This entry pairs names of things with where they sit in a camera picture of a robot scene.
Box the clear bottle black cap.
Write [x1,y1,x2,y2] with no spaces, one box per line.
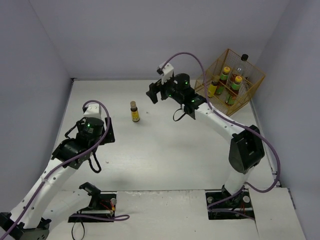
[234,53,249,80]

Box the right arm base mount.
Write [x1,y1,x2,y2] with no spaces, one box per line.
[207,190,255,221]

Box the yellow wire basket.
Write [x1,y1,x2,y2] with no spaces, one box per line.
[194,48,266,116]

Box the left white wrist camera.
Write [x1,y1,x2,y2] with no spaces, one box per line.
[83,103,102,120]

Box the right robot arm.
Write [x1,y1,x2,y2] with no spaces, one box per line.
[146,73,265,206]

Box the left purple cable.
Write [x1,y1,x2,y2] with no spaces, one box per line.
[0,100,111,238]

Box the thin black wire loop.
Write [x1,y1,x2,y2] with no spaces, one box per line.
[71,221,86,240]

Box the green-label sauce bottle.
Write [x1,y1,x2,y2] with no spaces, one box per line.
[215,66,231,95]
[225,75,243,106]

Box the right black coiled cable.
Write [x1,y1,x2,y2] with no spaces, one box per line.
[172,107,187,123]

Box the left black coiled cable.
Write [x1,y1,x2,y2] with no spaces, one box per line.
[87,151,102,174]

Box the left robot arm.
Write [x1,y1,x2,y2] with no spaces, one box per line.
[0,117,115,240]

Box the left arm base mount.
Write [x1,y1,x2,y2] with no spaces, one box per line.
[67,192,117,223]

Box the black coiled cable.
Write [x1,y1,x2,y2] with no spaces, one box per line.
[87,151,102,174]
[172,107,187,123]

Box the small yellow-label brown bottle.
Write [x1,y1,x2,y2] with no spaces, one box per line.
[130,101,140,123]

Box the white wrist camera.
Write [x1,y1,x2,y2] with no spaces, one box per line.
[157,62,174,85]
[83,103,102,120]

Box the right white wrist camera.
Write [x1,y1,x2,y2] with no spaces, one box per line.
[157,62,174,85]

